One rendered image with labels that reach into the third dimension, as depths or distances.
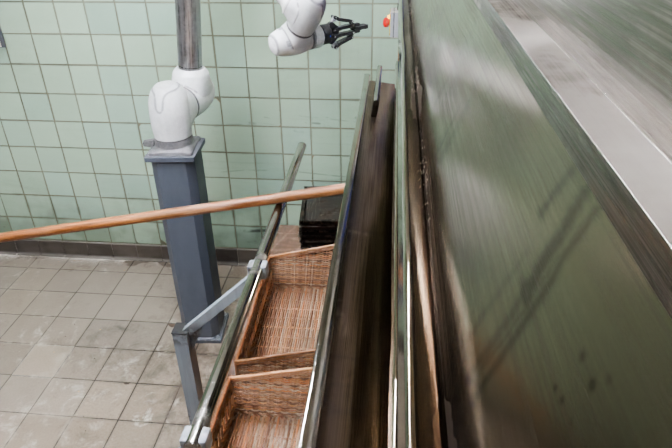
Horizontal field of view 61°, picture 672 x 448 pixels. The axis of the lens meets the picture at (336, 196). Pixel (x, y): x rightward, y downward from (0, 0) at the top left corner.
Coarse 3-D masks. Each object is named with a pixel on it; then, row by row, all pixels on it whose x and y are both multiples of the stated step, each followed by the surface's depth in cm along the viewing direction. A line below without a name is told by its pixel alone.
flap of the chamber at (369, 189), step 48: (384, 96) 171; (384, 144) 140; (384, 192) 119; (384, 240) 103; (384, 288) 91; (336, 336) 80; (384, 336) 81; (336, 384) 73; (384, 384) 74; (336, 432) 66; (384, 432) 67
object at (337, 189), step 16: (288, 192) 159; (304, 192) 158; (320, 192) 157; (336, 192) 157; (176, 208) 163; (192, 208) 162; (208, 208) 161; (224, 208) 161; (240, 208) 161; (64, 224) 168; (80, 224) 166; (96, 224) 166; (112, 224) 165; (128, 224) 166; (0, 240) 170; (16, 240) 170
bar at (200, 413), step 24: (264, 240) 144; (264, 264) 135; (240, 288) 139; (216, 312) 143; (240, 312) 120; (192, 336) 149; (240, 336) 116; (192, 360) 152; (216, 360) 109; (192, 384) 156; (216, 384) 103; (192, 408) 160; (192, 432) 94
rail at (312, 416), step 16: (368, 80) 176; (352, 144) 133; (352, 160) 125; (352, 176) 119; (352, 192) 113; (336, 240) 97; (336, 256) 93; (336, 272) 90; (336, 288) 86; (336, 304) 83; (320, 336) 77; (320, 352) 74; (320, 368) 72; (320, 384) 70; (320, 400) 68; (304, 416) 66; (320, 416) 66; (304, 432) 64
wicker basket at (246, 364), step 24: (288, 264) 216; (312, 264) 215; (264, 288) 205; (288, 288) 221; (312, 288) 220; (264, 312) 207; (288, 312) 209; (312, 312) 208; (264, 336) 197; (288, 336) 197; (312, 336) 197; (240, 360) 167; (264, 360) 166; (288, 360) 166; (312, 360) 165
